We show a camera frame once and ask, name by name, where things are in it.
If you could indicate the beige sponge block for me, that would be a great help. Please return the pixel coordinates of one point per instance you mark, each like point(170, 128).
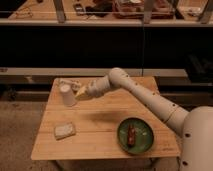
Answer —
point(65, 130)

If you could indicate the brown sausage on plate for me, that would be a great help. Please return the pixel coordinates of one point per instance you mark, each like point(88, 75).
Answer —
point(131, 136)

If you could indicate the small clear glass bottle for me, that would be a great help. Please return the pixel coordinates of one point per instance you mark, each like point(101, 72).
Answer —
point(75, 85)

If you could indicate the white paper cup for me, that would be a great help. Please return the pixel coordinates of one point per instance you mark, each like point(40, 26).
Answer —
point(67, 95)

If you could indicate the wooden table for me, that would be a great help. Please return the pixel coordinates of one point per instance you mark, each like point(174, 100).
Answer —
point(96, 122)

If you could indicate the black phone on shelf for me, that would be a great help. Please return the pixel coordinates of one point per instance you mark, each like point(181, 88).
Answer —
point(79, 9)

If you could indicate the tray of items on shelf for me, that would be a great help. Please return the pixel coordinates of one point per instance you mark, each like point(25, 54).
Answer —
point(136, 8)

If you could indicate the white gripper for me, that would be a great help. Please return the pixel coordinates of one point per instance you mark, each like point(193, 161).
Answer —
point(94, 89)

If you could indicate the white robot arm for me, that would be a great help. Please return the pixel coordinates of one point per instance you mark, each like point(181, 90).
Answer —
point(195, 126)

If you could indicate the green round plate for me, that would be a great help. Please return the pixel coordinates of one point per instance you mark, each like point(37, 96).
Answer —
point(135, 136)

